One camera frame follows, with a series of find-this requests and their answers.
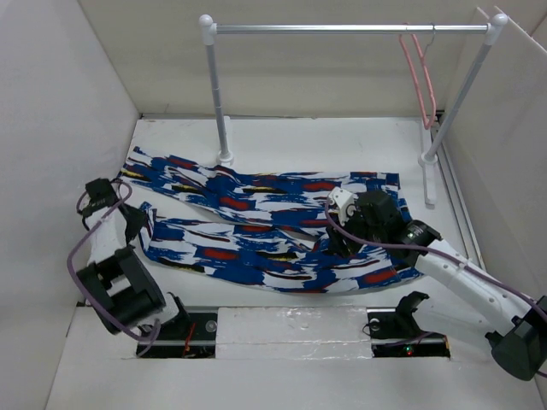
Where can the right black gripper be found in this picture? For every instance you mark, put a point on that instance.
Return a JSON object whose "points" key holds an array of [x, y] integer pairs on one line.
{"points": [[336, 243]]}

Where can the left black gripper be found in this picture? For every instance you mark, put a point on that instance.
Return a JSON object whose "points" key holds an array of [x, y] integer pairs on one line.
{"points": [[138, 223]]}

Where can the blue white red patterned trousers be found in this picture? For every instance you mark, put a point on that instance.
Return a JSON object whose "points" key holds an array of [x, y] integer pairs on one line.
{"points": [[265, 230]]}

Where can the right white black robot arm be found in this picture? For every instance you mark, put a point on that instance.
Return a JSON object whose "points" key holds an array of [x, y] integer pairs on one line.
{"points": [[511, 323]]}

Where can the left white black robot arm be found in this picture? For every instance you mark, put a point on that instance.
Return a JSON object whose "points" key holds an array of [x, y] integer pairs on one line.
{"points": [[122, 288]]}

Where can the white metal clothes rack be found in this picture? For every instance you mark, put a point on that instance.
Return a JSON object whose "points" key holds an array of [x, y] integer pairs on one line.
{"points": [[430, 143]]}

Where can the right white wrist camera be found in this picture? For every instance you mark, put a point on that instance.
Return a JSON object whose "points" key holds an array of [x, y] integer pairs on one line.
{"points": [[345, 202]]}

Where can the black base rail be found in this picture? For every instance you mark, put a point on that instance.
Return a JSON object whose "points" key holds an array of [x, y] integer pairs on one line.
{"points": [[291, 333]]}

